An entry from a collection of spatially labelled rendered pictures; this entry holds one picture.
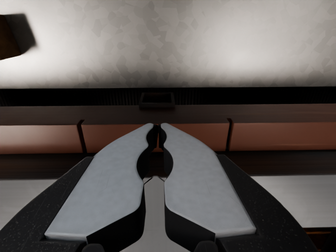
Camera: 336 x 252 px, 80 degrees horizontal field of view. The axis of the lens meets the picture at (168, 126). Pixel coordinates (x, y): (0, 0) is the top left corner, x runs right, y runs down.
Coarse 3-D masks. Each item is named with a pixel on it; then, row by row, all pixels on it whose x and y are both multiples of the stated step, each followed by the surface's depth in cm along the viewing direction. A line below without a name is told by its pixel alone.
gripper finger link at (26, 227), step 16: (64, 176) 8; (80, 176) 8; (48, 192) 7; (64, 192) 7; (32, 208) 7; (48, 208) 7; (16, 224) 6; (32, 224) 6; (48, 224) 6; (0, 240) 6; (16, 240) 6; (32, 240) 6; (48, 240) 6; (64, 240) 6
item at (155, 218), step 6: (150, 198) 24; (156, 198) 24; (162, 198) 24; (150, 204) 24; (156, 204) 24; (162, 204) 24; (150, 210) 24; (156, 210) 24; (162, 210) 24; (150, 216) 25; (156, 216) 25; (162, 216) 25; (144, 222) 25; (150, 222) 25; (156, 222) 25; (162, 222) 25; (144, 228) 26; (150, 228) 26; (156, 228) 26; (162, 228) 26
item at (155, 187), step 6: (150, 180) 22; (156, 180) 22; (162, 180) 22; (144, 186) 23; (150, 186) 23; (156, 186) 23; (162, 186) 23; (144, 192) 23; (150, 192) 23; (156, 192) 23; (162, 192) 23
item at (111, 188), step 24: (120, 144) 10; (144, 144) 10; (96, 168) 8; (120, 168) 8; (144, 168) 10; (72, 192) 7; (96, 192) 7; (120, 192) 7; (72, 216) 6; (96, 216) 6; (120, 216) 6; (144, 216) 8; (72, 240) 6; (96, 240) 6; (120, 240) 7
